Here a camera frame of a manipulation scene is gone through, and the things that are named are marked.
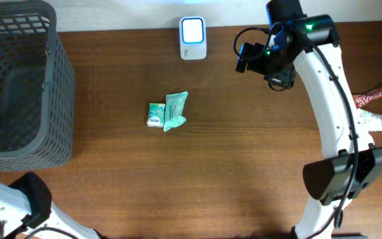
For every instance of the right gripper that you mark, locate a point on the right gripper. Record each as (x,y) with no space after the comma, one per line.
(285,76)

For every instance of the teal wet wipes pack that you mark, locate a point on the teal wet wipes pack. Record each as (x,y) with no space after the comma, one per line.
(173,110)

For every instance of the small green tissue pack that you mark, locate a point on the small green tissue pack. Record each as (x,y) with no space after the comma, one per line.
(156,115)

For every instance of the white floral cream tube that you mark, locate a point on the white floral cream tube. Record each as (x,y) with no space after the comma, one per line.
(369,120)

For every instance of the orange chocolate bar wrapper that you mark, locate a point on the orange chocolate bar wrapper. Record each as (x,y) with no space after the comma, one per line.
(361,100)

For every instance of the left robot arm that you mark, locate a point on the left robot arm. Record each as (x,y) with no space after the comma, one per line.
(27,209)

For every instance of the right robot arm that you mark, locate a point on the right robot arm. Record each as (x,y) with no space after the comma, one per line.
(309,48)

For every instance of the white barcode scanner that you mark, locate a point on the white barcode scanner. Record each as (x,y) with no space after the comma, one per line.
(192,38)

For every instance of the grey plastic mesh basket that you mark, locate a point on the grey plastic mesh basket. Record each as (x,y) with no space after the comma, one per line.
(37,89)

